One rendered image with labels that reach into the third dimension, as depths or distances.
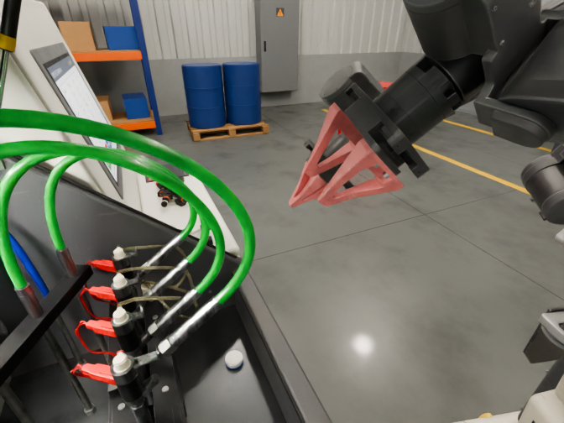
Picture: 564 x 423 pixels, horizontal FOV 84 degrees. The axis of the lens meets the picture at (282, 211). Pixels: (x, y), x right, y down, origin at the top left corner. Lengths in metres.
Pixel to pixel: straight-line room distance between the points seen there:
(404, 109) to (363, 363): 1.62
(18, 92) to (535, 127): 0.67
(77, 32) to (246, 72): 2.28
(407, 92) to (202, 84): 4.76
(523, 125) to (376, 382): 1.60
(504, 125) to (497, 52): 0.05
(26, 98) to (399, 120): 0.57
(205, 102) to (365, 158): 4.81
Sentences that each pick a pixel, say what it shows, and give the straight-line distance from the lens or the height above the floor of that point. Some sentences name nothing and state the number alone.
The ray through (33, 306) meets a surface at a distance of 0.61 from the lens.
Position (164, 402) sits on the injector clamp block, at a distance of 0.60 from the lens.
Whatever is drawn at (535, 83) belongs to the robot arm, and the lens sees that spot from 0.29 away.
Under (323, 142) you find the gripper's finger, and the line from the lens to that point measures 0.34.
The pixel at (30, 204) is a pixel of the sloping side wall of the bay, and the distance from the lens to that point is 0.70.
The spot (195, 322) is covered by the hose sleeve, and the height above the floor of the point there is 1.16.
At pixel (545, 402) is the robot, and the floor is 0.80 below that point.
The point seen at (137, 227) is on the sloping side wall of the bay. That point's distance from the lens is 0.71.
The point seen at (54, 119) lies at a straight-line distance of 0.31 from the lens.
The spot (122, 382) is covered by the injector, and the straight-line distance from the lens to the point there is 0.48.
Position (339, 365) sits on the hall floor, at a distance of 1.80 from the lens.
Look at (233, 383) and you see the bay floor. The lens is 0.76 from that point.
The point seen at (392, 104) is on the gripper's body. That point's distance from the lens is 0.31.
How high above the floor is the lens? 1.48
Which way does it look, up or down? 30 degrees down
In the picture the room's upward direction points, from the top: straight up
